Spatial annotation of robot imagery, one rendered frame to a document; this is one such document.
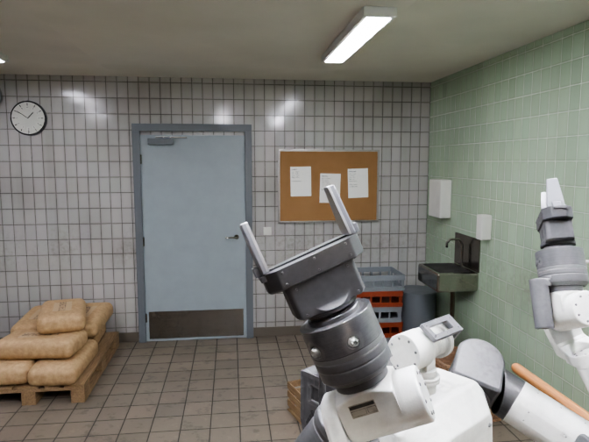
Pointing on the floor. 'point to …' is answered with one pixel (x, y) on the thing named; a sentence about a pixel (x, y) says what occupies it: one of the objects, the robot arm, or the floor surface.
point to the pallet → (107, 347)
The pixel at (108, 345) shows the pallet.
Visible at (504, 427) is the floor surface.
